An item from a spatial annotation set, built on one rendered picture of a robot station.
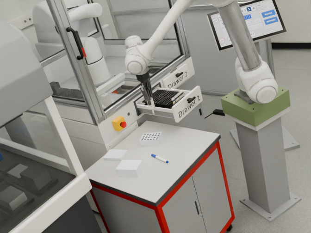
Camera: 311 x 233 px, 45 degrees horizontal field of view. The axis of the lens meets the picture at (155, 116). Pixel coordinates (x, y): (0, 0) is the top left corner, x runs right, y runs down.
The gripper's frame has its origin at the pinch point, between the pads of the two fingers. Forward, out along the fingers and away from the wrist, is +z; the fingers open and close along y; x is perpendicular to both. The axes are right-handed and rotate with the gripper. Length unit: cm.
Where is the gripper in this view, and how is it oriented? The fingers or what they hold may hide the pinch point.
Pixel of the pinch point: (151, 103)
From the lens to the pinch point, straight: 222.3
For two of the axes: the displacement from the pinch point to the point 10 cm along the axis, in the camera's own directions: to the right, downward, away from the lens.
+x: -9.4, 0.8, 3.4
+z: 2.5, 8.5, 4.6
